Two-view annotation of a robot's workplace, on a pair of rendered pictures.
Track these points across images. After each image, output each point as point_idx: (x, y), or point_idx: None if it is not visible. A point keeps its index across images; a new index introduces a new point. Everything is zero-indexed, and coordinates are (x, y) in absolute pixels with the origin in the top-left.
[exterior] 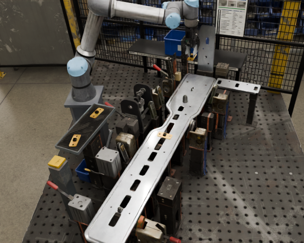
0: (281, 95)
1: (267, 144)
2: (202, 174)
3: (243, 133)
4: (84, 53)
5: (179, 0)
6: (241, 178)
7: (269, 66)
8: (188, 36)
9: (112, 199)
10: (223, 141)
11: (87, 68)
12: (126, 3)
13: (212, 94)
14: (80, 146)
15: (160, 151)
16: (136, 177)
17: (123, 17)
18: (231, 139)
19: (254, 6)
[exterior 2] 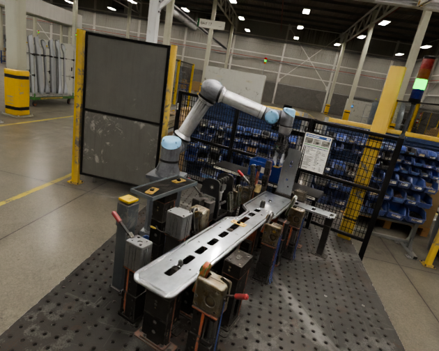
0: (351, 242)
1: (337, 275)
2: (267, 282)
3: (313, 260)
4: (180, 136)
5: (270, 132)
6: (309, 297)
7: (343, 208)
8: (280, 141)
9: (173, 254)
10: (291, 261)
11: (180, 145)
12: (235, 93)
13: (290, 205)
14: (156, 195)
15: (233, 232)
16: (203, 244)
17: (229, 104)
18: (299, 262)
19: (336, 147)
